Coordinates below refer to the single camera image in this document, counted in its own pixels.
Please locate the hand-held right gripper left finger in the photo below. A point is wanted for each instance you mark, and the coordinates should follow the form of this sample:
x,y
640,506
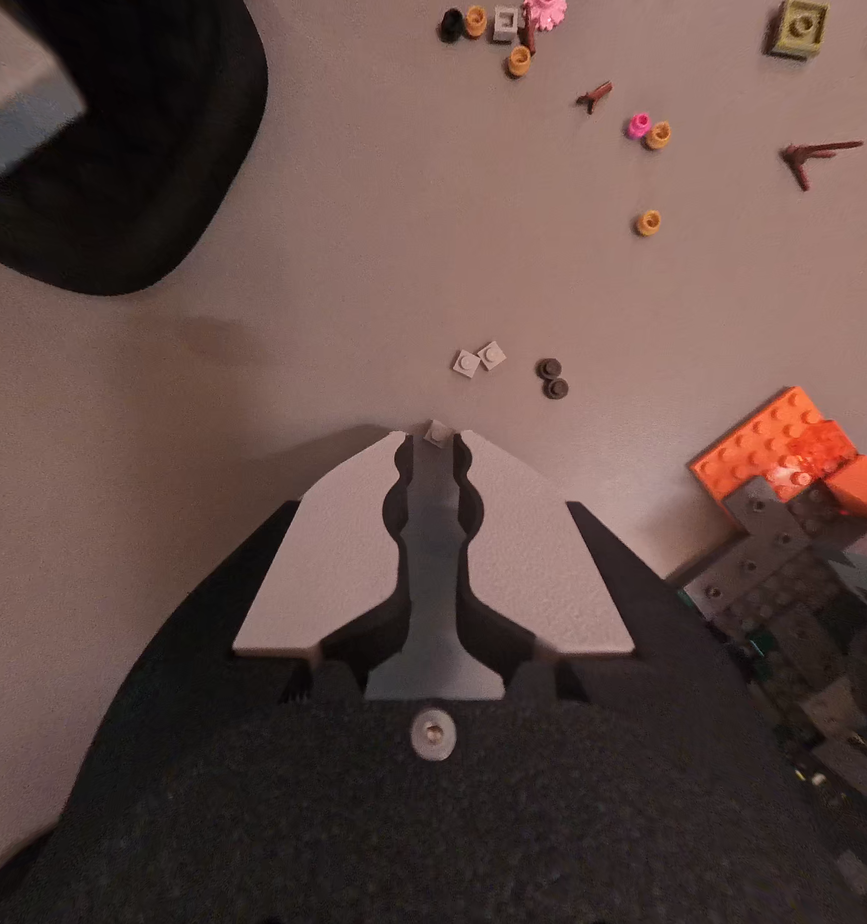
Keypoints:
x,y
318,563

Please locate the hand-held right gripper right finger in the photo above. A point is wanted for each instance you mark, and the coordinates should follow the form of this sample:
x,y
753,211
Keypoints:
x,y
549,563

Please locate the grey desk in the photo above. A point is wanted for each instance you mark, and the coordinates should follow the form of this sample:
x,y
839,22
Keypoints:
x,y
404,252

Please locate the black round plate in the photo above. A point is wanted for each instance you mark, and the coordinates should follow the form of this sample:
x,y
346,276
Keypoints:
x,y
556,388
547,368

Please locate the multicoloured brick model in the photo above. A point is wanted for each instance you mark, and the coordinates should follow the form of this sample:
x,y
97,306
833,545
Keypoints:
x,y
765,447

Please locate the gold round stud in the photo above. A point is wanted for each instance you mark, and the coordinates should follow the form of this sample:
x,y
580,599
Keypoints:
x,y
518,61
648,222
475,21
658,135

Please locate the pink round stud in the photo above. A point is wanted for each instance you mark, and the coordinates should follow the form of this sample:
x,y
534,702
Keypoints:
x,y
640,125

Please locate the black mesh office chair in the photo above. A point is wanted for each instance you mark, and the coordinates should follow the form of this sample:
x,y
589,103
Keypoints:
x,y
151,144

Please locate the small brown branch piece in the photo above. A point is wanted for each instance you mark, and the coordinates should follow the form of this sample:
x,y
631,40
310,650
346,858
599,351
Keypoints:
x,y
593,96

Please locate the large brown branch piece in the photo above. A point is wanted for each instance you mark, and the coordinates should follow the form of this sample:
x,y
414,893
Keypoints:
x,y
816,154

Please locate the brown stick piece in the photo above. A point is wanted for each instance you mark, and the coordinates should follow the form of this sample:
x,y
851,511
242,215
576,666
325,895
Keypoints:
x,y
528,37

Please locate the grey square holed plate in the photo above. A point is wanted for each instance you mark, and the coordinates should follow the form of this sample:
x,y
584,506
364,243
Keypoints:
x,y
505,23

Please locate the black round brick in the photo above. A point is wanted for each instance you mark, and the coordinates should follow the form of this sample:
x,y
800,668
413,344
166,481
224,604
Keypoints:
x,y
451,25

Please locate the pink flower piece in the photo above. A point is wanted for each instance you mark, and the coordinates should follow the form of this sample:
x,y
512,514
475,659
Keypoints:
x,y
545,13

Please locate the olive square plate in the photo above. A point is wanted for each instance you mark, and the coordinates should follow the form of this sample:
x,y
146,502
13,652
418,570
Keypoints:
x,y
798,27

